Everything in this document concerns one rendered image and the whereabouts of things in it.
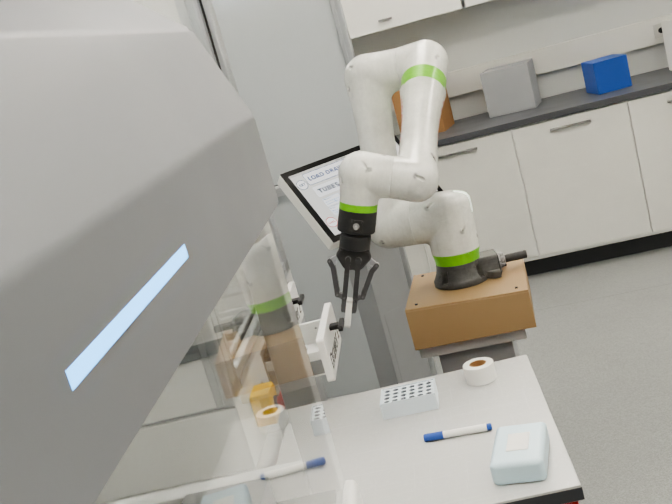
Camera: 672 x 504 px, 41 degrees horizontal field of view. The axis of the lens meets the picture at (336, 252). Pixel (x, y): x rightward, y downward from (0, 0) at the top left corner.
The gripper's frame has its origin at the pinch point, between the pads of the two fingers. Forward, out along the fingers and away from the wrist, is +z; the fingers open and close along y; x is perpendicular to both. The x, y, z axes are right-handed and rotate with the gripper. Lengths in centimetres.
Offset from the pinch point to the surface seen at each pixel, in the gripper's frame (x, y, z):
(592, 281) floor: 257, 124, 54
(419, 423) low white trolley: -34.5, 17.7, 11.7
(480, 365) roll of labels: -17.2, 31.3, 3.9
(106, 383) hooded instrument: -160, -12, -47
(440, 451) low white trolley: -49, 21, 10
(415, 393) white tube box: -26.6, 16.7, 8.4
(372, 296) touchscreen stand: 90, 7, 23
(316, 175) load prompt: 89, -16, -18
